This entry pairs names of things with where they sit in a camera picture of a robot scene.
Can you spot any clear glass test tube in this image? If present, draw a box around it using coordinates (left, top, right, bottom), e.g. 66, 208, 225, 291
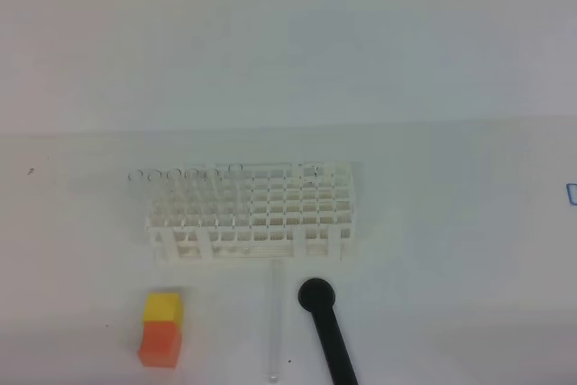
266, 259, 284, 384

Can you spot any yellow cube block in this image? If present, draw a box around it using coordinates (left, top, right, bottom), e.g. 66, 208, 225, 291
142, 292, 184, 327

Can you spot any black round-headed stand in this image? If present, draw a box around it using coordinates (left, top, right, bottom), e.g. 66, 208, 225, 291
298, 278, 358, 385

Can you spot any orange cube block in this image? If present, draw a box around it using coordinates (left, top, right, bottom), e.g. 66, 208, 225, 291
138, 321, 182, 369

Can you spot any white plastic test tube rack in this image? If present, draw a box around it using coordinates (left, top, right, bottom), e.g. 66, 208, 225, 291
144, 162, 355, 264

